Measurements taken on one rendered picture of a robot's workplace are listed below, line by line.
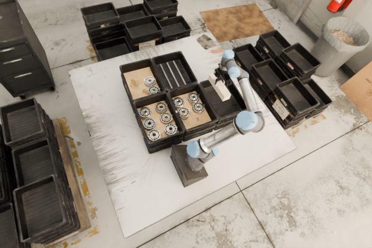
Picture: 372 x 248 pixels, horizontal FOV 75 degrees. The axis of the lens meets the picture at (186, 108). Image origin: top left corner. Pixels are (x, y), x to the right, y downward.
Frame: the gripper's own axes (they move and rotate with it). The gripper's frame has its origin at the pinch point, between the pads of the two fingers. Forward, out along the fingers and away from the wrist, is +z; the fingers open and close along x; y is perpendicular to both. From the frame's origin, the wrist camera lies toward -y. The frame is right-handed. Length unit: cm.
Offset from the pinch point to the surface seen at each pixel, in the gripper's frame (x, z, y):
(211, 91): -5.0, 26.0, 11.2
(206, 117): 13.2, 25.9, -10.6
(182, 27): -45, 71, 143
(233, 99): -19.1, 26.0, -4.0
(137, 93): 58, 26, 35
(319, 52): -201, 72, 35
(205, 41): -39, 38, 80
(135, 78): 53, 26, 51
